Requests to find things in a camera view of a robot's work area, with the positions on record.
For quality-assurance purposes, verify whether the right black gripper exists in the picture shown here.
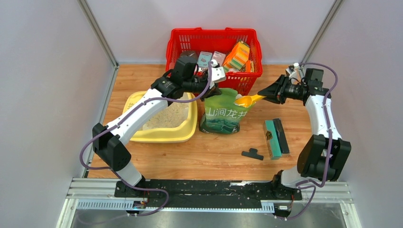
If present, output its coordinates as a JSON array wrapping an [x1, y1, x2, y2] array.
[[258, 75, 305, 105]]

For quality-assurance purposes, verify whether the green litter bag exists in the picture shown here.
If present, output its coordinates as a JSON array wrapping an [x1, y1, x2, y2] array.
[[199, 88, 252, 134]]

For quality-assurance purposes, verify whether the yellow plastic scoop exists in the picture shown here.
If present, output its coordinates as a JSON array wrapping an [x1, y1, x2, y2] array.
[[234, 95, 265, 108]]

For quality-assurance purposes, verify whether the black bag clip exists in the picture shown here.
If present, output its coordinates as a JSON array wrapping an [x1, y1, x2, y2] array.
[[241, 148, 264, 161]]

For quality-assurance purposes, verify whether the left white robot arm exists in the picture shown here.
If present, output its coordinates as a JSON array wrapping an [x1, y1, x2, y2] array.
[[90, 56, 226, 197]]

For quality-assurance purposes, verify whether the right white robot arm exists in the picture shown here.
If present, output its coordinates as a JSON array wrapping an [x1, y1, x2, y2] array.
[[258, 66, 351, 199]]

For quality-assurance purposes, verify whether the pink grey small box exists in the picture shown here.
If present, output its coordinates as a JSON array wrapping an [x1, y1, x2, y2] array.
[[211, 51, 226, 66]]

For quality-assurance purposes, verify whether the teal small box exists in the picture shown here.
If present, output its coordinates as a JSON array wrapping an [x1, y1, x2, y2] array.
[[197, 51, 213, 67]]

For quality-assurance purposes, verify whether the dark brown box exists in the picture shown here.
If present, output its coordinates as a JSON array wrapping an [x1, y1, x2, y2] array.
[[179, 50, 198, 59]]

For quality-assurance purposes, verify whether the yellow litter box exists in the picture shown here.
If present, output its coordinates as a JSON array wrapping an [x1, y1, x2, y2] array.
[[112, 89, 198, 144]]

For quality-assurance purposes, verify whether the teal rectangular box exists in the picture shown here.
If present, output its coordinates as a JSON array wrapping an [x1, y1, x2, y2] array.
[[264, 120, 282, 160]]

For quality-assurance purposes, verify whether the orange small packet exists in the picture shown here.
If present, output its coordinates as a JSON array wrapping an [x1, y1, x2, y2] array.
[[244, 60, 254, 73]]

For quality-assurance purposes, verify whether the orange green striped sponge pack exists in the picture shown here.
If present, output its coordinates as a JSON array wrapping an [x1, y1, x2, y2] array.
[[223, 41, 250, 73]]

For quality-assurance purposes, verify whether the red plastic shopping basket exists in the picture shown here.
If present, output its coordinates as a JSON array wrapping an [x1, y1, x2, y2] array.
[[166, 28, 263, 95]]

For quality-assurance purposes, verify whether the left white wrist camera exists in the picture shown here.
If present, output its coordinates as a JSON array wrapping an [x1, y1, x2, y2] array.
[[208, 59, 226, 83]]

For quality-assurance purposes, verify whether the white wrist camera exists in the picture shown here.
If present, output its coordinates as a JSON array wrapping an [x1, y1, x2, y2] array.
[[208, 59, 226, 83], [286, 62, 301, 83]]

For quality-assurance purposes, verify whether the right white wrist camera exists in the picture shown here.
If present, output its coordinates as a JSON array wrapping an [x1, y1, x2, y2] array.
[[286, 62, 301, 83]]

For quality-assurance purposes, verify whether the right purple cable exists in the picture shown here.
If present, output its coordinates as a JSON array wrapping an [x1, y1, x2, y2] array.
[[294, 62, 339, 220]]

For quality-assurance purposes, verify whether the purple cable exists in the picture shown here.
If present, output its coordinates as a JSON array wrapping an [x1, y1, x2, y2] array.
[[294, 62, 339, 220], [78, 61, 215, 218]]

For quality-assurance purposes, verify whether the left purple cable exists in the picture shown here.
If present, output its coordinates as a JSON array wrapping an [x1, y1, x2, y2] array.
[[78, 61, 215, 218]]

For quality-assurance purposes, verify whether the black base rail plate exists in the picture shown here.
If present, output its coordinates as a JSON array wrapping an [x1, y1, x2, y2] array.
[[114, 179, 302, 216]]

